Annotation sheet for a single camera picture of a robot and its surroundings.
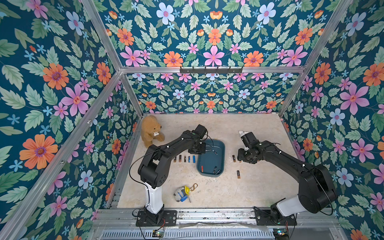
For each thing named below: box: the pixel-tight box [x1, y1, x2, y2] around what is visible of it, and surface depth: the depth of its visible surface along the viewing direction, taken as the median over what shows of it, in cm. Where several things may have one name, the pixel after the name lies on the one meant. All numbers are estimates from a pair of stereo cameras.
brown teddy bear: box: [141, 114, 165, 147], surface depth 92 cm
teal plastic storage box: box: [196, 139, 226, 178], surface depth 93 cm
